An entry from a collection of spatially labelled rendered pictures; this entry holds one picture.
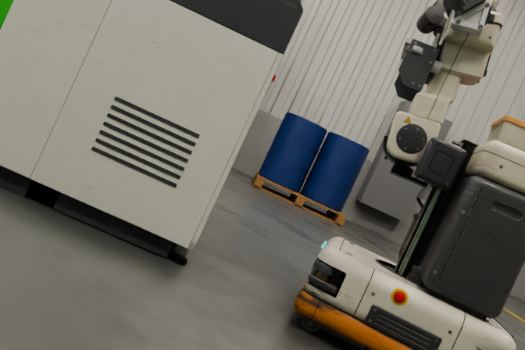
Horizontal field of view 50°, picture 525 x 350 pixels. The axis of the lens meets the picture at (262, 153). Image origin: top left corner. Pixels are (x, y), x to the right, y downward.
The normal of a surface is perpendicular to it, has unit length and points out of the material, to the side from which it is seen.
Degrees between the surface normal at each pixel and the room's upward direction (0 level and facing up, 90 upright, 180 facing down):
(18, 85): 90
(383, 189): 90
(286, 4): 90
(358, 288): 90
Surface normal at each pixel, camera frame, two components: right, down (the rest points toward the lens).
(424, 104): -0.18, -0.07
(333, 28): 0.06, 0.04
